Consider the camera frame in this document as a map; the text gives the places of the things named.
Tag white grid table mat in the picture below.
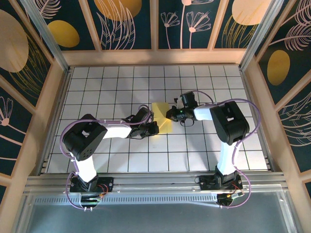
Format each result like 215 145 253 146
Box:
46 65 267 173

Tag aluminium extrusion beam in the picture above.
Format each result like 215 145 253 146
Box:
24 171 290 195

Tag small black controller board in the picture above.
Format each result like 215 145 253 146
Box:
217 193 245 208
80 194 103 211

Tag grey frosted panel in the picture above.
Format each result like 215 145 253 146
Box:
14 191 301 233

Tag dark panel pink flowers print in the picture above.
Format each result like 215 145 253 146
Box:
158 0 222 50

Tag dark panel orange circle leaves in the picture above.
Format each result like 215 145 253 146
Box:
86 0 153 51

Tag dark panel pale circle print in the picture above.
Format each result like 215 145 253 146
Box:
213 0 273 49

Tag dark panel leaf outline print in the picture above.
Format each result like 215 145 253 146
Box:
276 91 311 173

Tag dark panel feather yellow oval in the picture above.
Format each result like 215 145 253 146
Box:
257 0 311 105

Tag dark panel yellow oval print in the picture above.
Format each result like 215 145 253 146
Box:
36 0 96 51

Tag dark panel flower outline print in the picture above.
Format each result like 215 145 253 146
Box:
0 86 34 177

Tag dark panel large tan circle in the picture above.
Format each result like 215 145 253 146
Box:
0 0 53 107

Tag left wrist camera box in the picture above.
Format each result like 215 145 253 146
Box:
135 104 155 124

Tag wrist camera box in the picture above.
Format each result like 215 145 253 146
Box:
173 91 199 109
135 104 155 124

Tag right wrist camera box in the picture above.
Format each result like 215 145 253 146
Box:
173 91 199 109

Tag light wooden enclosure frame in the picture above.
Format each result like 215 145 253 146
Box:
0 0 311 233

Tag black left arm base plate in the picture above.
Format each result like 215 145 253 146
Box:
69 176 115 194

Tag aluminium table edge rail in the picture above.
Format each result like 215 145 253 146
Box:
38 67 73 175
239 67 275 170

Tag slotted grey cable duct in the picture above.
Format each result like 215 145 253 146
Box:
34 196 219 206

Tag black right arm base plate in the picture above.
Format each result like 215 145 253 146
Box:
198 174 243 191

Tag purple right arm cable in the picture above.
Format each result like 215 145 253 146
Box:
191 90 262 210

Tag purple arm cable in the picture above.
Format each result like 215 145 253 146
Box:
191 90 262 210
60 104 155 211

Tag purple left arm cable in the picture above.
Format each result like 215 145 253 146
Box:
60 104 155 211

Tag aluminium corner post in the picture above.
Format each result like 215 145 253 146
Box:
20 0 71 73
239 0 285 71

